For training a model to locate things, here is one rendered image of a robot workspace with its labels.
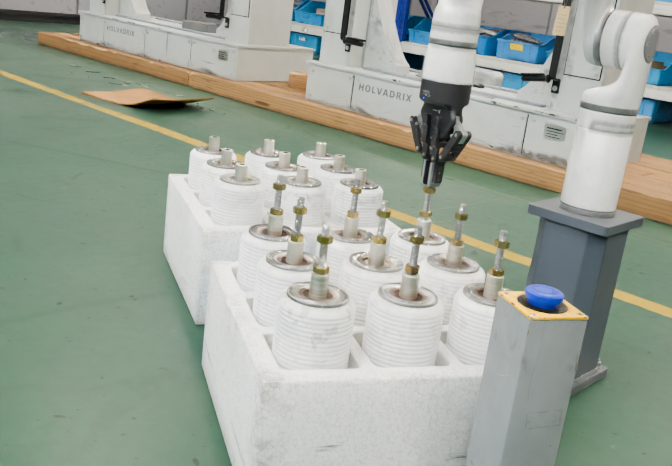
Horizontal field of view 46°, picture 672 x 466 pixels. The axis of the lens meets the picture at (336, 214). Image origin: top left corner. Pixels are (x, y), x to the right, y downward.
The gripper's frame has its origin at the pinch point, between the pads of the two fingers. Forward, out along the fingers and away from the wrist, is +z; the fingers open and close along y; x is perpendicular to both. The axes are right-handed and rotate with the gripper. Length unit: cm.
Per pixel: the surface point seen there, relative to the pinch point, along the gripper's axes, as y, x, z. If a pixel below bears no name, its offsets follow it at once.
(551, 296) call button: 40.5, -13.6, 2.5
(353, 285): 10.7, -18.5, 12.7
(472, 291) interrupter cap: 21.7, -7.3, 10.1
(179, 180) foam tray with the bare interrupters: -61, -18, 18
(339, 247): 0.5, -15.1, 11.1
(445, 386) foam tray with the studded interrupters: 28.7, -15.2, 18.9
